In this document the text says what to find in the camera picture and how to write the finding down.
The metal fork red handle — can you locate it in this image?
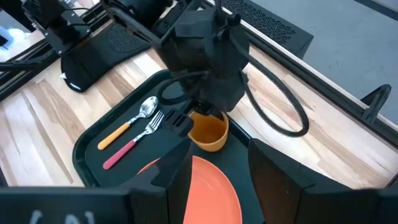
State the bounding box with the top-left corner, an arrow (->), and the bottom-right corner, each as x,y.
102,110 -> 165,170

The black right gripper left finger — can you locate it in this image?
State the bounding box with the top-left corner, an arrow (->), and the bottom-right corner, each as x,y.
119,136 -> 194,224

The black table edge rail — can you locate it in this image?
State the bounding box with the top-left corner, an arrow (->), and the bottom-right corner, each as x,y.
217,6 -> 398,147

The black metal bracket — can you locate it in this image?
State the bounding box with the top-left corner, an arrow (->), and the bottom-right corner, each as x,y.
21,0 -> 91,56

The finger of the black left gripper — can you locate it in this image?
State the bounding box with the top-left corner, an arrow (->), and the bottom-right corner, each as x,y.
211,108 -> 225,121
164,108 -> 194,138

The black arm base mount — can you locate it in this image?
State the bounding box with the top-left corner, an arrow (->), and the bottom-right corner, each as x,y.
60,22 -> 152,93

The dark green plastic tray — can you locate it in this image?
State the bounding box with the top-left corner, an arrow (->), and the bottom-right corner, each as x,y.
72,68 -> 265,224

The metal spoon yellow handle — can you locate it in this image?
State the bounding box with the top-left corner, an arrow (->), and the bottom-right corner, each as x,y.
97,96 -> 159,151

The black vented metal box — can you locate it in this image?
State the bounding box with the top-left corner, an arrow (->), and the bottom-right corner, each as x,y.
222,0 -> 314,59

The orange plastic plate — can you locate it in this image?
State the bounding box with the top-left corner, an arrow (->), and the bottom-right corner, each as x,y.
136,155 -> 243,224

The orange plastic cup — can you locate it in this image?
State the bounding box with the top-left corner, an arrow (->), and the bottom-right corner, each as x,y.
187,111 -> 230,153

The black cable loop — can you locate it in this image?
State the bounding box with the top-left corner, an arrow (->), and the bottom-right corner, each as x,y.
157,70 -> 211,106
236,40 -> 310,138

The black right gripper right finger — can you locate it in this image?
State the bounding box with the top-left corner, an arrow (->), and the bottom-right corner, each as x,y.
248,138 -> 322,224

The black table clamp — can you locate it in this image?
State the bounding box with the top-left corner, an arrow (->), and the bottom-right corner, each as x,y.
360,83 -> 392,124

